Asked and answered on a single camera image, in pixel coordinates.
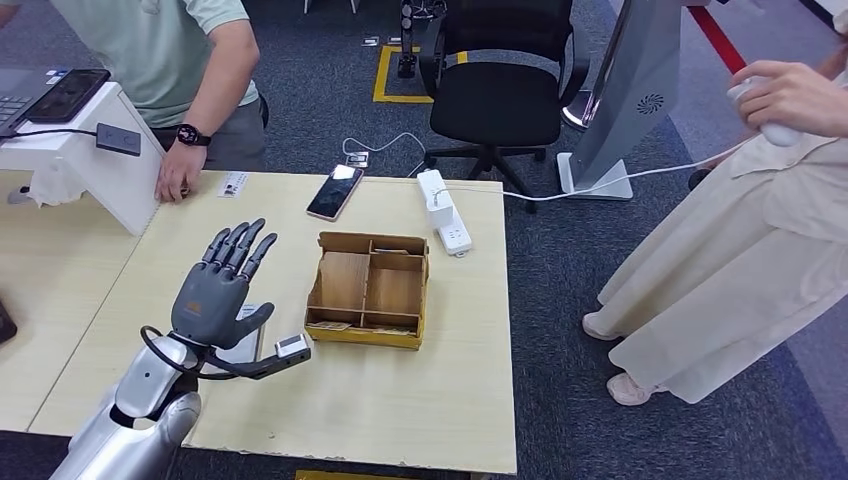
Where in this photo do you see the person's hand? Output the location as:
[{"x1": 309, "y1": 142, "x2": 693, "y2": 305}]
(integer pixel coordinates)
[{"x1": 730, "y1": 59, "x2": 848, "y2": 139}]

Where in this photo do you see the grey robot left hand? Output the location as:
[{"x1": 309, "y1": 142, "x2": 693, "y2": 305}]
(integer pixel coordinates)
[{"x1": 170, "y1": 217, "x2": 280, "y2": 351}]

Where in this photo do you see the person's left hand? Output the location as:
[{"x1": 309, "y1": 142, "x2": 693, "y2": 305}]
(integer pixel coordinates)
[{"x1": 154, "y1": 140, "x2": 209, "y2": 204}]

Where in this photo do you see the white handheld controller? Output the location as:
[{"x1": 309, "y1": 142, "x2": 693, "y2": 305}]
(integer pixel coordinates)
[{"x1": 726, "y1": 76, "x2": 804, "y2": 148}]

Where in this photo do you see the white ID card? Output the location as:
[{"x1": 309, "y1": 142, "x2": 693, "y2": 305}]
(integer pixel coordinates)
[{"x1": 217, "y1": 171, "x2": 251, "y2": 199}]

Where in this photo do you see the grey card reader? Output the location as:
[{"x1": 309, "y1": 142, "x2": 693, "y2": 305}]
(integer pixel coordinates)
[{"x1": 218, "y1": 303, "x2": 266, "y2": 366}]

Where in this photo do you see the person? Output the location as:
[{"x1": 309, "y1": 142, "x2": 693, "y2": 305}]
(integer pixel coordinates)
[
  {"x1": 581, "y1": 6, "x2": 848, "y2": 407},
  {"x1": 0, "y1": 0, "x2": 272, "y2": 204}
]

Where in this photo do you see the black wristwatch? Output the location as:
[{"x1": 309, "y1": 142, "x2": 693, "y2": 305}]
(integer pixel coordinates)
[{"x1": 174, "y1": 123, "x2": 213, "y2": 148}]

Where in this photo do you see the black USB hub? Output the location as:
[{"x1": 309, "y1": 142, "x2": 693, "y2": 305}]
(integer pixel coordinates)
[{"x1": 94, "y1": 122, "x2": 142, "y2": 158}]

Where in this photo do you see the red floor tape line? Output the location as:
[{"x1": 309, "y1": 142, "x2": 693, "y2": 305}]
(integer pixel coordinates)
[{"x1": 688, "y1": 3, "x2": 766, "y2": 99}]

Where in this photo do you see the white desk stand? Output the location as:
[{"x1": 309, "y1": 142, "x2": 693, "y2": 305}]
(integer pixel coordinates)
[{"x1": 0, "y1": 80, "x2": 167, "y2": 238}]

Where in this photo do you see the crumpled white tissue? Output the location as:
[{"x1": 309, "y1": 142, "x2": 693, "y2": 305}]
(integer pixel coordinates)
[{"x1": 26, "y1": 162, "x2": 89, "y2": 208}]

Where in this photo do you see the black phone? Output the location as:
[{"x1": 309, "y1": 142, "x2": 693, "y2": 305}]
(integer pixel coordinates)
[{"x1": 23, "y1": 68, "x2": 111, "y2": 125}]

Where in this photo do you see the wooden compartment box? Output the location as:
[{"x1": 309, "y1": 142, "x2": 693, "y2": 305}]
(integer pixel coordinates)
[{"x1": 304, "y1": 231, "x2": 431, "y2": 352}]

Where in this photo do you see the grey standing kiosk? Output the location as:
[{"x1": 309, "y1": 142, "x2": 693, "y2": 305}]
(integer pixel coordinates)
[{"x1": 556, "y1": 0, "x2": 687, "y2": 201}]

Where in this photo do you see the smartphone with pink edge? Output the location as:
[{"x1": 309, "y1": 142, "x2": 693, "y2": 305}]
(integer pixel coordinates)
[{"x1": 305, "y1": 164, "x2": 366, "y2": 223}]

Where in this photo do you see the dark laptop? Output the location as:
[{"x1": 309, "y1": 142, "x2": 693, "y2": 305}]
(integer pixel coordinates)
[{"x1": 0, "y1": 66, "x2": 71, "y2": 140}]

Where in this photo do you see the black flat object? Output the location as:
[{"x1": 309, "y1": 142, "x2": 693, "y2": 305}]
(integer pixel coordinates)
[{"x1": 0, "y1": 301, "x2": 19, "y2": 347}]

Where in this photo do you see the yellow floor tape square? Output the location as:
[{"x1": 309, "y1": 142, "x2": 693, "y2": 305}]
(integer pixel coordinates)
[
  {"x1": 372, "y1": 43, "x2": 470, "y2": 105},
  {"x1": 294, "y1": 469, "x2": 425, "y2": 480}
]

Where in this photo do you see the white plug adapter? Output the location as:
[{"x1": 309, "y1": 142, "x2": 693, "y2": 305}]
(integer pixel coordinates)
[{"x1": 425, "y1": 187, "x2": 456, "y2": 231}]

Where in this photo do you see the white power strip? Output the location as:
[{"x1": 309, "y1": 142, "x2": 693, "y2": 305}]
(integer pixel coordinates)
[{"x1": 416, "y1": 168, "x2": 474, "y2": 258}]

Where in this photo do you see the black robot mechanism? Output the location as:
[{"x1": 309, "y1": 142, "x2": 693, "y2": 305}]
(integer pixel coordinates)
[{"x1": 396, "y1": 0, "x2": 448, "y2": 79}]

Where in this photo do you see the black office chair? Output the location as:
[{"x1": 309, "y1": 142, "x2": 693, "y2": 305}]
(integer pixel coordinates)
[{"x1": 418, "y1": 0, "x2": 592, "y2": 215}]

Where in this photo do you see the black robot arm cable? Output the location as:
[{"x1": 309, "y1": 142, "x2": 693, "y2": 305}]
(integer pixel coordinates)
[{"x1": 139, "y1": 324, "x2": 240, "y2": 382}]

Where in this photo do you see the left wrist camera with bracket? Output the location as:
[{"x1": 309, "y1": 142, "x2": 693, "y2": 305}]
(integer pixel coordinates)
[{"x1": 198, "y1": 333, "x2": 313, "y2": 381}]

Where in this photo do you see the thin black cable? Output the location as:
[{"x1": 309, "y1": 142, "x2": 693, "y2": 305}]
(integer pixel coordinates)
[{"x1": 0, "y1": 127, "x2": 99, "y2": 142}]

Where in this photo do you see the long white cable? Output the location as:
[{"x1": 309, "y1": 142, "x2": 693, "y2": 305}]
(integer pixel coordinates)
[{"x1": 433, "y1": 135, "x2": 757, "y2": 203}]

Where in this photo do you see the white floor cable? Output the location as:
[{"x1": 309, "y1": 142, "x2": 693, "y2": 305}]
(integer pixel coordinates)
[{"x1": 341, "y1": 130, "x2": 429, "y2": 177}]

